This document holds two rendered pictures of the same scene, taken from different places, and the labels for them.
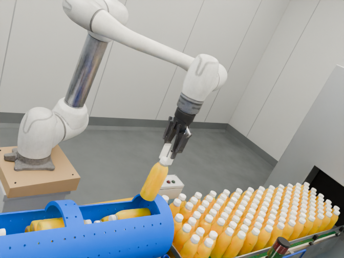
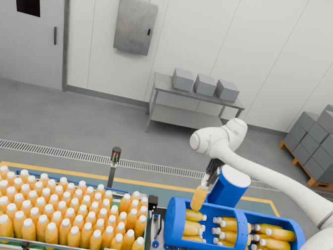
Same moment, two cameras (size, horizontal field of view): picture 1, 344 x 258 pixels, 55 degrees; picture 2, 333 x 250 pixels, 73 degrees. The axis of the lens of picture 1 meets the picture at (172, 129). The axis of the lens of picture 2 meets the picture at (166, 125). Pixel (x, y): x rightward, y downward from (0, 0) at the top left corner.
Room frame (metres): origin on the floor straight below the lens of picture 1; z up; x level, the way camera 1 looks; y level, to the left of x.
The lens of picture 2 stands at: (2.12, 0.24, 2.32)
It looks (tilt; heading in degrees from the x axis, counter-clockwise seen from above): 32 degrees down; 214
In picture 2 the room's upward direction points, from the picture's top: 18 degrees clockwise
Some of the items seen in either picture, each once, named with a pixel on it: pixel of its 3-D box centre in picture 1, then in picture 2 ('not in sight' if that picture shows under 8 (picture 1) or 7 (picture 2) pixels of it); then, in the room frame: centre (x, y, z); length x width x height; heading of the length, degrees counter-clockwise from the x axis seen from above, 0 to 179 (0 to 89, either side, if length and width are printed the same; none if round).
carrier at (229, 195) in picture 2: not in sight; (217, 205); (0.33, -0.05, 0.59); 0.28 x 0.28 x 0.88
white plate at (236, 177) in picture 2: not in sight; (236, 175); (0.33, -0.05, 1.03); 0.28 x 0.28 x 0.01
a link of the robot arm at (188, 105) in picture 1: (189, 103); not in sight; (1.17, -0.02, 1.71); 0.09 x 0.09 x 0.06
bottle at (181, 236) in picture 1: (179, 241); (140, 218); (1.33, -0.26, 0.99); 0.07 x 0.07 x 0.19
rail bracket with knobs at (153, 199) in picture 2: not in sight; (151, 204); (1.16, -0.31, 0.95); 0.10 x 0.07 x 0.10; 43
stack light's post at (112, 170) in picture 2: not in sight; (104, 210); (1.28, -0.66, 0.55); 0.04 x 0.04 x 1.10; 43
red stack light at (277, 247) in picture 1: (280, 245); (116, 152); (1.28, -0.66, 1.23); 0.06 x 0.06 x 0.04
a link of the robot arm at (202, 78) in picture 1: (202, 76); (231, 134); (1.18, -0.02, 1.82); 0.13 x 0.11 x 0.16; 163
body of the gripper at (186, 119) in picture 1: (182, 120); (217, 161); (1.17, -0.02, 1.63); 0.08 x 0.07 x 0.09; 43
